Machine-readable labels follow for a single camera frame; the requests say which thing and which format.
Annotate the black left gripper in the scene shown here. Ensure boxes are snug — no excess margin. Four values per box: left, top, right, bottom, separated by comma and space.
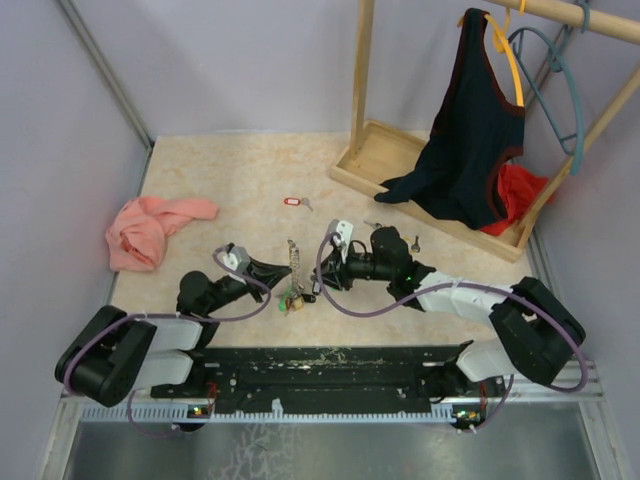
204, 256, 291, 314

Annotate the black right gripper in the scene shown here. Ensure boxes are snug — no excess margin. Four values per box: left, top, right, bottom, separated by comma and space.
311, 242, 394, 292

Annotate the large keyring with coloured tags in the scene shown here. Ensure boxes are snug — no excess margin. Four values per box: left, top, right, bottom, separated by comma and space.
279, 239, 316, 315

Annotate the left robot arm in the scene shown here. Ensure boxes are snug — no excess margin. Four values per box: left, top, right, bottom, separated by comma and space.
54, 247, 292, 407

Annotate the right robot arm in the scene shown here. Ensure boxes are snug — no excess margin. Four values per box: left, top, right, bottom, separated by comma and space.
313, 220, 589, 396

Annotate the key with long red tag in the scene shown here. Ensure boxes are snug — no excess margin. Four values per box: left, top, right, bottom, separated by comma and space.
363, 220, 385, 230

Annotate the wooden clothes rack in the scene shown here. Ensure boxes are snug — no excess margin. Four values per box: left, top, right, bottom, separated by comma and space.
329, 1, 639, 262

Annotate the pink crumpled cloth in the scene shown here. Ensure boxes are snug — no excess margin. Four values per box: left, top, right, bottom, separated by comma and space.
105, 196, 219, 272

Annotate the red cloth in rack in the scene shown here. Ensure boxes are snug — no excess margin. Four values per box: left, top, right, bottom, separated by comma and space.
481, 164, 549, 236

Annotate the dark navy tank top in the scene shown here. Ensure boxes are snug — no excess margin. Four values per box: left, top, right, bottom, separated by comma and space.
374, 8, 525, 236

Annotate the blue-grey clothes hanger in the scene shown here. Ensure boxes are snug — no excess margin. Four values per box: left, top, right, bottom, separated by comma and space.
509, 25, 586, 175

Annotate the yellow clothes hanger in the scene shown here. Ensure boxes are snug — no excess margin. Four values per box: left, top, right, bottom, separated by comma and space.
484, 7, 524, 107

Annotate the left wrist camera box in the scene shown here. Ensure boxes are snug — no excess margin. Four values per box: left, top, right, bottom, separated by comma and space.
213, 244, 251, 276

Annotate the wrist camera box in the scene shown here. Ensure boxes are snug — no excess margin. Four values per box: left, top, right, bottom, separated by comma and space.
327, 219, 354, 263
213, 244, 251, 276

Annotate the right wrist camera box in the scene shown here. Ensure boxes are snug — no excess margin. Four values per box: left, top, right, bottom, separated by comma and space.
327, 219, 354, 263

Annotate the key with yellow ring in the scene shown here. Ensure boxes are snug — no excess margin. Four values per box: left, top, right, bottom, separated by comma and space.
405, 236, 421, 253

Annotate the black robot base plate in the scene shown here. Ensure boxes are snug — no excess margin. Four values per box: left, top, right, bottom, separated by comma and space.
151, 346, 506, 428

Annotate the grey wall corner rail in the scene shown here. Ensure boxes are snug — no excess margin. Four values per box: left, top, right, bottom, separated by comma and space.
53, 0, 154, 149

